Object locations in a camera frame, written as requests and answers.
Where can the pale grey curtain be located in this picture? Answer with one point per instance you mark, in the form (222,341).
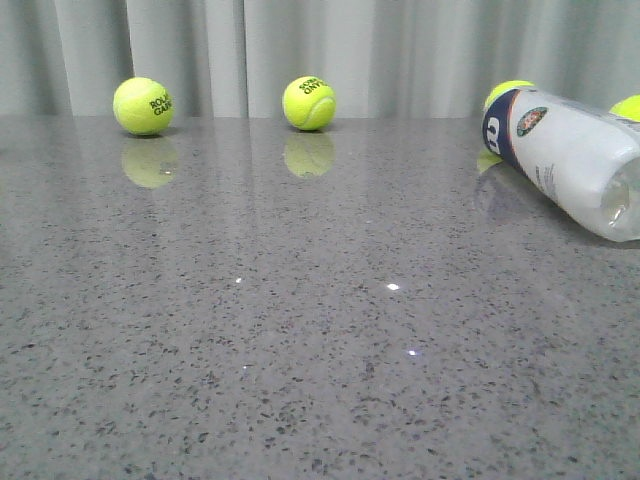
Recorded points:
(402,59)

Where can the yellow tennis ball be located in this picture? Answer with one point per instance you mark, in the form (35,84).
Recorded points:
(628,108)
(142,106)
(309,103)
(504,87)

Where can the white blue tennis ball can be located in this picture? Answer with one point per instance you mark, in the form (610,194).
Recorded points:
(584,159)

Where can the yellow tennis ball far left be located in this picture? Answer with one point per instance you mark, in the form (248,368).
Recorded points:
(142,106)

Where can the yellow tennis ball far right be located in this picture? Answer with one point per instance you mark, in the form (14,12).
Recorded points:
(628,108)

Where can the yellow tennis ball centre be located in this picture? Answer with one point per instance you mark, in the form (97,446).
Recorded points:
(309,103)

